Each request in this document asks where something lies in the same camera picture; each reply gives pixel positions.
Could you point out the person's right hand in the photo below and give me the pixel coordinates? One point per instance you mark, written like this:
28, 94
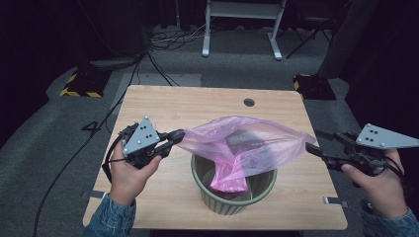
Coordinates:
385, 194

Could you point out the grey pillar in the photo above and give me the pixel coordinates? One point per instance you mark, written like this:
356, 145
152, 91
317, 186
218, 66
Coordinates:
346, 39

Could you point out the grey table grommet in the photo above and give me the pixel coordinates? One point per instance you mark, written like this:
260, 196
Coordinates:
249, 102

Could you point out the black yellow striped stand base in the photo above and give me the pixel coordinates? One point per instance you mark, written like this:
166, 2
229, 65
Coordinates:
314, 87
84, 85

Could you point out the black folding stand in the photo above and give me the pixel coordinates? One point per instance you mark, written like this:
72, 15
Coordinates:
311, 34

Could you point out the white metal desk frame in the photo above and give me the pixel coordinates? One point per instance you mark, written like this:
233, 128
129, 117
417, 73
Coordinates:
243, 10

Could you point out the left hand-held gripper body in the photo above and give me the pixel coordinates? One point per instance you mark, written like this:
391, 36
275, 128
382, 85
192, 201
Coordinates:
141, 136

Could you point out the person's left hand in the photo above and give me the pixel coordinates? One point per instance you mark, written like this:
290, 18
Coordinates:
128, 181

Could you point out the metal table bracket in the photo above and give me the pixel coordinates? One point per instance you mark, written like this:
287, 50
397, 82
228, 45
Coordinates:
334, 200
94, 194

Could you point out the pink plastic bag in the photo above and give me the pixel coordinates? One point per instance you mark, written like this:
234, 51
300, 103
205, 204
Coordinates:
263, 144

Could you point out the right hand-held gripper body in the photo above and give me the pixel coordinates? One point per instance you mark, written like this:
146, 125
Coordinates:
378, 138

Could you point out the green plastic bin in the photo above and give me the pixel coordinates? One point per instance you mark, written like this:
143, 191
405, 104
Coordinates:
227, 205

